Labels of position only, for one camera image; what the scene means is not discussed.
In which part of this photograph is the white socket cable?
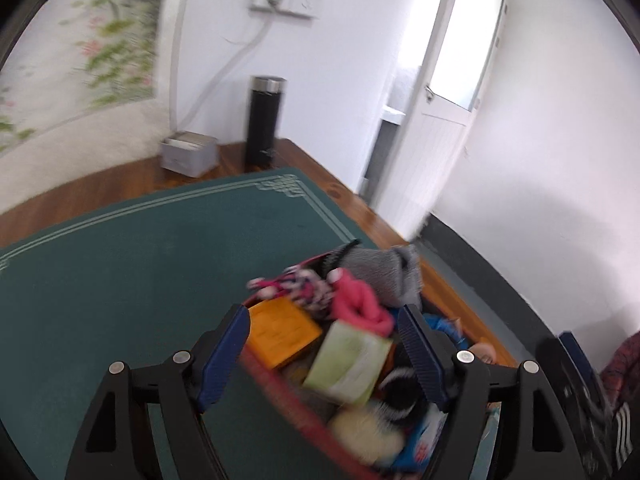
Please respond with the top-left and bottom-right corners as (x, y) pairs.
(174, 4), (277, 134)

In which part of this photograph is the white door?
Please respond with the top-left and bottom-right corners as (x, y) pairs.
(371, 0), (508, 240)

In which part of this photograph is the grey sock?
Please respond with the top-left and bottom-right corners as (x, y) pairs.
(340, 245), (422, 308)

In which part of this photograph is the pink knotted sock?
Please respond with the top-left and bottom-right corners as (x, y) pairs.
(326, 268), (394, 337)

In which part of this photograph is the lotus wall painting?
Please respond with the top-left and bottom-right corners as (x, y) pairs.
(1, 0), (186, 211)

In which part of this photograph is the green table mat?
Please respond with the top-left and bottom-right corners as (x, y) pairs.
(1, 168), (372, 479)

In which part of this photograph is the black thermos bottle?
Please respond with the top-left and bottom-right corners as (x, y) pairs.
(244, 76), (288, 168)

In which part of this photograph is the yellow medicine box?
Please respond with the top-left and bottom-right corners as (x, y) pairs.
(303, 321), (392, 406)

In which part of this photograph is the orange heart-pattern cube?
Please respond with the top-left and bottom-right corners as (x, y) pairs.
(246, 297), (322, 370)

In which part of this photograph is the grey speaker box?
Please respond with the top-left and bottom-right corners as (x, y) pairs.
(160, 132), (219, 178)

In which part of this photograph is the pink leopard fuzzy sock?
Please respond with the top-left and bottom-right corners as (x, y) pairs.
(246, 266), (333, 316)

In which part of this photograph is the black white striped sock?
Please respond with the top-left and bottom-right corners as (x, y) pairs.
(378, 366), (428, 427)

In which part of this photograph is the blue snack packet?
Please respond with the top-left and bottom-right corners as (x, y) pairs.
(392, 403), (447, 472)

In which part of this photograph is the red storage box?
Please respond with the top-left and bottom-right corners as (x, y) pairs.
(241, 240), (444, 479)

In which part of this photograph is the pastel yellow sock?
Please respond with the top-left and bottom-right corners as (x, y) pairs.
(329, 406), (405, 466)

